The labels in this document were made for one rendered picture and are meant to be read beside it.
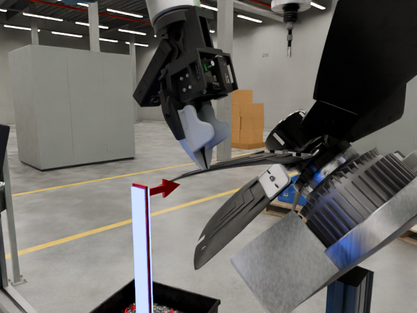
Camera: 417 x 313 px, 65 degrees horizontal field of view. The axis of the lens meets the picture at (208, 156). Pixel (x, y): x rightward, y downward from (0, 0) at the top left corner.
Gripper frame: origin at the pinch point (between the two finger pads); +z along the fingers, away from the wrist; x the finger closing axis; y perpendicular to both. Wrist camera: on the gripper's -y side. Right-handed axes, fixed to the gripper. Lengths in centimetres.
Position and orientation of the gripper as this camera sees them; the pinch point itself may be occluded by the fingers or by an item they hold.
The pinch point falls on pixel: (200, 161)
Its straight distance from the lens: 47.5
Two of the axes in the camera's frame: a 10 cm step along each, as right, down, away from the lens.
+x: 6.5, -1.3, 7.5
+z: 2.3, 9.7, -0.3
